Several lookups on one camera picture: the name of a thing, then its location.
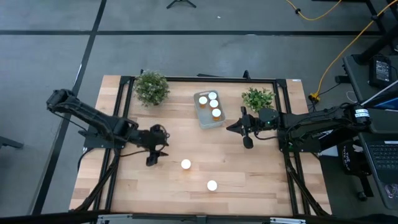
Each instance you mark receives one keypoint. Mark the black desk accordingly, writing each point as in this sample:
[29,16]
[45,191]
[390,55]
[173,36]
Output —
[360,81]

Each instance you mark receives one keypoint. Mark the black tripod legs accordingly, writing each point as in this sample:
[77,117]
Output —
[181,1]

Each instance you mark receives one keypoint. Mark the grey laptop with keyboard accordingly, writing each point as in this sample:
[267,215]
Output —
[384,158]

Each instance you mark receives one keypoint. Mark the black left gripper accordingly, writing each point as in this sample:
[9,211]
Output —
[155,137]

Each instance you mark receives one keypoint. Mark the black rig beam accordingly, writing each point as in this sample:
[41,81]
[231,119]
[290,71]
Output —
[46,218]

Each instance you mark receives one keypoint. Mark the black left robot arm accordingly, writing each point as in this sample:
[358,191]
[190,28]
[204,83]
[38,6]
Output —
[93,116]

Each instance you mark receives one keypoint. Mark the silver aluminium bracket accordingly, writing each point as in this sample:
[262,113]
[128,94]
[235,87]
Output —
[115,217]
[287,221]

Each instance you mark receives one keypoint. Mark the bushy potted plant dark pot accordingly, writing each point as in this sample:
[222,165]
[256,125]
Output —
[151,87]

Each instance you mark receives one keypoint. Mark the orange pill bottle white cap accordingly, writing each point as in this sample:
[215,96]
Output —
[213,103]
[216,112]
[202,100]
[186,164]
[212,185]
[212,95]

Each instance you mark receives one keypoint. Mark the black metal stand leg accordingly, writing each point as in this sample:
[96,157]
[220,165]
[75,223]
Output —
[376,46]

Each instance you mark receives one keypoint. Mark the black power brick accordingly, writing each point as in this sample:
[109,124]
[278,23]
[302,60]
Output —
[381,71]

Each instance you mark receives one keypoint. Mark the leafy potted plant white pot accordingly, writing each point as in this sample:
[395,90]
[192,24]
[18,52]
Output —
[258,99]

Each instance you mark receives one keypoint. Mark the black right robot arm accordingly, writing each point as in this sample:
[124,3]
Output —
[311,121]

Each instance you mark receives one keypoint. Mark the tilted blue screen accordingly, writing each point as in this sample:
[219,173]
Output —
[387,101]

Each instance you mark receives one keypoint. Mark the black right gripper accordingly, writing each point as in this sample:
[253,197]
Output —
[264,119]

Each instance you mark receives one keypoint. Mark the dark furniture leg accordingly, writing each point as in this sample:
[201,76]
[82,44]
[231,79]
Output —
[9,142]

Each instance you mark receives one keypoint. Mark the white plastic basket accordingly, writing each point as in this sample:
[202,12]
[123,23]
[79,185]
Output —
[205,121]

